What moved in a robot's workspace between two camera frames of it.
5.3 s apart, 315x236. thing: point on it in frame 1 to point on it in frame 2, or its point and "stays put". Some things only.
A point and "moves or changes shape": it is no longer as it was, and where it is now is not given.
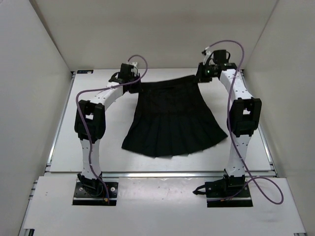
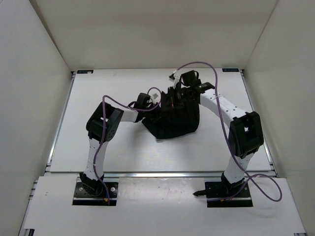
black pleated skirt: x=172 y=117 moves or changes shape
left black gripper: x=137 y=89 to x=153 y=105
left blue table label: x=84 y=71 stays put
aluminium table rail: x=163 y=174 stays put
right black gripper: x=201 y=76 to x=172 y=92
